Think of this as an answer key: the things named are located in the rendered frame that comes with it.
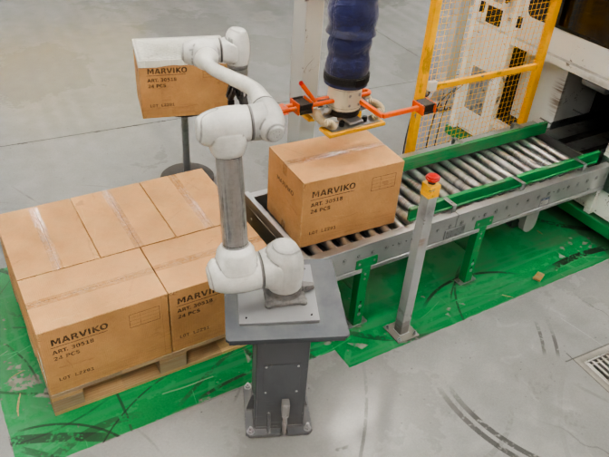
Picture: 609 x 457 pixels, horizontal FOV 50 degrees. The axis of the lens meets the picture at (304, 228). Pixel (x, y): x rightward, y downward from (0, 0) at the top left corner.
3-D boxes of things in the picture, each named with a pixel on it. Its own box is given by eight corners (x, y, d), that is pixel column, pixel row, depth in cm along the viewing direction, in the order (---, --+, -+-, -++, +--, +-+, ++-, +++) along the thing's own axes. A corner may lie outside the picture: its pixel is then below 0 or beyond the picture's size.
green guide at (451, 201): (594, 160, 437) (598, 149, 432) (606, 168, 430) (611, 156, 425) (406, 219, 366) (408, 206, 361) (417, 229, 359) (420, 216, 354)
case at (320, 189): (356, 187, 392) (364, 127, 369) (393, 222, 364) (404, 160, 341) (266, 209, 367) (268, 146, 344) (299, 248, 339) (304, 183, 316)
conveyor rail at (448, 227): (596, 185, 440) (606, 161, 429) (603, 189, 437) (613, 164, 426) (304, 285, 338) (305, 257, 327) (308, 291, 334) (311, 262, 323)
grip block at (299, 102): (303, 105, 319) (304, 93, 316) (314, 113, 313) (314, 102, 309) (288, 108, 316) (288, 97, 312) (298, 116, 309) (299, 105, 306)
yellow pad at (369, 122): (373, 117, 336) (374, 108, 333) (385, 125, 329) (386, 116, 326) (318, 130, 321) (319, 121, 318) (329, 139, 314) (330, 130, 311)
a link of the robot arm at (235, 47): (246, 57, 286) (217, 59, 283) (246, 23, 277) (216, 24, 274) (252, 67, 278) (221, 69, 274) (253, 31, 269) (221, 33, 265)
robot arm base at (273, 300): (317, 304, 272) (318, 295, 269) (265, 309, 268) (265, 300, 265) (309, 273, 286) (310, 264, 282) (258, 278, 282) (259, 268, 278)
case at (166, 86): (220, 88, 478) (219, 34, 455) (232, 112, 448) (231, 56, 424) (137, 93, 462) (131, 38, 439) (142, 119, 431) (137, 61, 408)
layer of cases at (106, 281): (203, 220, 423) (201, 168, 400) (275, 316, 356) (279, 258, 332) (8, 273, 371) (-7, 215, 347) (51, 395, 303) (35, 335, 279)
